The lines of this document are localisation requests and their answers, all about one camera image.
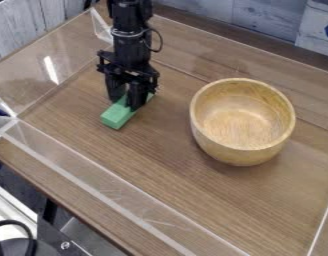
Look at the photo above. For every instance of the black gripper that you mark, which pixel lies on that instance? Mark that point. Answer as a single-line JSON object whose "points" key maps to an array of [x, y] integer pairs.
{"points": [[140, 77]]}

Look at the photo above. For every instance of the green rectangular block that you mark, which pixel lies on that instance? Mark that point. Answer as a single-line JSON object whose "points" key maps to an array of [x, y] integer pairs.
{"points": [[117, 114]]}

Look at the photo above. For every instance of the brown wooden bowl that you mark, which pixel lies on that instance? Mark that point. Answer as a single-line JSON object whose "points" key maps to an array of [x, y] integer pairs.
{"points": [[241, 120]]}

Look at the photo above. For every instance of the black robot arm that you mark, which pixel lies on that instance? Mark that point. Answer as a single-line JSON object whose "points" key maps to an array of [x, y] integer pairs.
{"points": [[132, 32]]}

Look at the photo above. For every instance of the clear acrylic table barrier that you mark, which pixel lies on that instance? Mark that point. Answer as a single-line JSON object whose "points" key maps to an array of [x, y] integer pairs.
{"points": [[140, 183]]}

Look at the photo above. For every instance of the black table leg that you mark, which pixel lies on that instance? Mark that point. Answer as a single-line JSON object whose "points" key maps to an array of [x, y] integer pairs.
{"points": [[49, 211]]}

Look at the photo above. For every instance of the white box with blue mark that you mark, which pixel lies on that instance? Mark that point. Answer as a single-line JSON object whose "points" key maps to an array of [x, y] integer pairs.
{"points": [[312, 33]]}

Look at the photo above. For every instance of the clear acrylic corner bracket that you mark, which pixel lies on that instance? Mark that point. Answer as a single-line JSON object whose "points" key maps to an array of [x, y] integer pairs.
{"points": [[99, 27]]}

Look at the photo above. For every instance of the grey metal base plate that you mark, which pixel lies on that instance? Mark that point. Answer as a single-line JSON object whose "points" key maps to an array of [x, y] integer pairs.
{"points": [[87, 240]]}

